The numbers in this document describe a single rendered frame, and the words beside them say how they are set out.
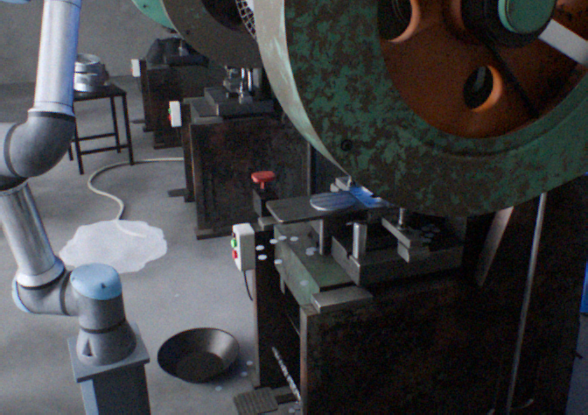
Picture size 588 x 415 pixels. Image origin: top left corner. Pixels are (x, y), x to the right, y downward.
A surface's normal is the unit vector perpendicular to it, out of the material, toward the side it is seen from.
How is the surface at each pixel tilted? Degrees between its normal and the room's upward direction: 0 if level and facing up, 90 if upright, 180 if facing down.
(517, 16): 90
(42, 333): 0
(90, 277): 8
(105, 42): 90
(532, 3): 90
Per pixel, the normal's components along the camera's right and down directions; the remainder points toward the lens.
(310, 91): 0.33, 0.36
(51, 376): -0.01, -0.93
